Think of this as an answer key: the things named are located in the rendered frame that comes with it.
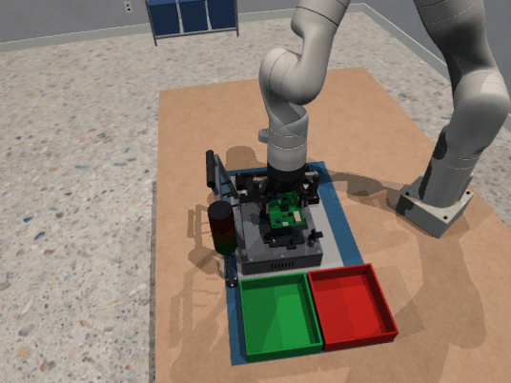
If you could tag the green open tray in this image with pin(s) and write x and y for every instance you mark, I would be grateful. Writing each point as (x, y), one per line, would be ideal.
(278, 312)

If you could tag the green circuit board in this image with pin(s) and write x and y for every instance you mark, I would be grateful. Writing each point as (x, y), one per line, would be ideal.
(285, 211)

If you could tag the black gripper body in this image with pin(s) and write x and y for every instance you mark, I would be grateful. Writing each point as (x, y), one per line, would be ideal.
(286, 177)

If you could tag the red bin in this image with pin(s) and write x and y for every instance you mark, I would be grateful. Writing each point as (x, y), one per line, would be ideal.
(350, 305)

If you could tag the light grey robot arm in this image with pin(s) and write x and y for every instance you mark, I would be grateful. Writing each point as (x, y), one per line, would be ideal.
(480, 97)

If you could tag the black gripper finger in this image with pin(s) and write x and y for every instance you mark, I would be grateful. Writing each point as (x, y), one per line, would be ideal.
(310, 191)
(268, 193)

